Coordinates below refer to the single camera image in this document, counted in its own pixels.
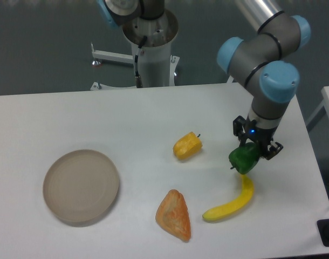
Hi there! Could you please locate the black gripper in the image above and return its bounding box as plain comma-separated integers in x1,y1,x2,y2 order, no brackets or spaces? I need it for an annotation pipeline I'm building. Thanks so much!
232,115,283,160

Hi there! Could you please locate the green toy bell pepper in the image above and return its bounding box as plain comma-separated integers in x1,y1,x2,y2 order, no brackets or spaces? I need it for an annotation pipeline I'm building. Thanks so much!
229,142,261,175

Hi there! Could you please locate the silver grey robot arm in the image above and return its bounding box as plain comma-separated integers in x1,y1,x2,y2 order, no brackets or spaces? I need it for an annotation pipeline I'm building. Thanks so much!
97,1,311,160

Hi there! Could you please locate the yellow toy bell pepper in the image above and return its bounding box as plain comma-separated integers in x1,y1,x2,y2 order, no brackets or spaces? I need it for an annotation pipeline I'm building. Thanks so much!
173,132,203,160

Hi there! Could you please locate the yellow toy banana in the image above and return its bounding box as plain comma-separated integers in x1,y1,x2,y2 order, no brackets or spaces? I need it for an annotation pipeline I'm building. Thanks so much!
202,175,255,222

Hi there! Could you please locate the orange toy bread slice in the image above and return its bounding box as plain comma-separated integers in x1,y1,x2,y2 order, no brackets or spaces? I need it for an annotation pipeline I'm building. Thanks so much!
155,189,191,242

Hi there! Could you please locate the black device at table edge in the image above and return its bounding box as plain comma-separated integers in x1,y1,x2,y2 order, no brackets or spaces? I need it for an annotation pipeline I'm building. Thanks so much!
317,219,329,247

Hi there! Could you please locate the beige round plate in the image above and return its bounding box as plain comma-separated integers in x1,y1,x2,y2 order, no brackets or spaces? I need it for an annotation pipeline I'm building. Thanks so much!
43,149,120,226

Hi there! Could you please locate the black cable on pedestal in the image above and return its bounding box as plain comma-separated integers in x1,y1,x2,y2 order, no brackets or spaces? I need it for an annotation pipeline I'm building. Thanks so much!
134,35,148,88

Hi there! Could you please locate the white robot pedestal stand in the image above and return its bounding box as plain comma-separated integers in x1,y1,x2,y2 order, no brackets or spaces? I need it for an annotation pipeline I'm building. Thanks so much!
91,9,180,88

